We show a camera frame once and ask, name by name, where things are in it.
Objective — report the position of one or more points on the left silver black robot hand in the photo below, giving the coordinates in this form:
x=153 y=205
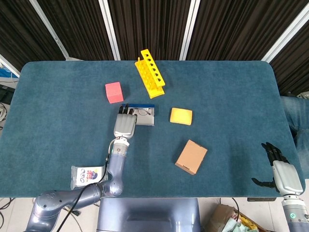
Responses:
x=125 y=125

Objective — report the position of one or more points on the white metal partition post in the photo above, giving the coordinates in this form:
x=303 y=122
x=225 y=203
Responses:
x=8 y=65
x=287 y=33
x=49 y=30
x=190 y=29
x=109 y=29

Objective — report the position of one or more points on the thin metal eyeglasses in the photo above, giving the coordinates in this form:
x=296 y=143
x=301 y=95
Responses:
x=142 y=112

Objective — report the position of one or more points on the blue white glasses case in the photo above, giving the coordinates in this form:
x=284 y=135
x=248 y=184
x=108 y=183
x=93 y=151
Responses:
x=146 y=120

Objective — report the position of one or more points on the blue-grey robot torso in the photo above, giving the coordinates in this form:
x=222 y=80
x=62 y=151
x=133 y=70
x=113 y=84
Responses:
x=149 y=215

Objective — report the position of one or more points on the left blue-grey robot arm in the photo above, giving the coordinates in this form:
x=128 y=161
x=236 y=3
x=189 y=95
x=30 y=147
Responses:
x=116 y=166

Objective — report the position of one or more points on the brown waste box with scraps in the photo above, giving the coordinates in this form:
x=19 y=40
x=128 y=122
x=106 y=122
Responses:
x=224 y=217

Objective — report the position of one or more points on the red foam cube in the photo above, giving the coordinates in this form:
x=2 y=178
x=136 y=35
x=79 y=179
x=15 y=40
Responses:
x=114 y=92

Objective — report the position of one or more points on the teal table cloth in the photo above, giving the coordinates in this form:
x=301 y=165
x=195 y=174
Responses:
x=217 y=96

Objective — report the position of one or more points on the white wet wipes pack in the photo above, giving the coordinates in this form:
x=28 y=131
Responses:
x=87 y=176

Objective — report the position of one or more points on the yellow sponge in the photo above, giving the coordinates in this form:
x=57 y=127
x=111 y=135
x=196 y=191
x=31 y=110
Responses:
x=181 y=116

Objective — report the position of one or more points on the person leg in jeans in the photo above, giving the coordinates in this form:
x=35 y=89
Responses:
x=298 y=116

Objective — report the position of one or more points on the dark ribbed partition panel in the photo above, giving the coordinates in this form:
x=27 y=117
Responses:
x=77 y=26
x=149 y=24
x=17 y=31
x=236 y=26
x=294 y=70

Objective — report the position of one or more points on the black desk control panel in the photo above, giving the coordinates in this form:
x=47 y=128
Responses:
x=262 y=199

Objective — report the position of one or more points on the yellow plastic test tube rack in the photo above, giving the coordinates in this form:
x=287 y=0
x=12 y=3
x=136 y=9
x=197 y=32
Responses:
x=152 y=90

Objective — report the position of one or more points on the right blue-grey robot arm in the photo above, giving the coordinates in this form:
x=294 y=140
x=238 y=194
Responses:
x=295 y=215

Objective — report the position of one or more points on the blue crate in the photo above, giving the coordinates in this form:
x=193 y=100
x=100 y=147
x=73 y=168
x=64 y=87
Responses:
x=7 y=72

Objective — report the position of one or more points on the brown cardboard box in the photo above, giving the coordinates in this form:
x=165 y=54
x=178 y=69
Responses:
x=191 y=156

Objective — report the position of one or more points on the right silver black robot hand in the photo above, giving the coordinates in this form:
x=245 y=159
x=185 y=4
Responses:
x=287 y=178

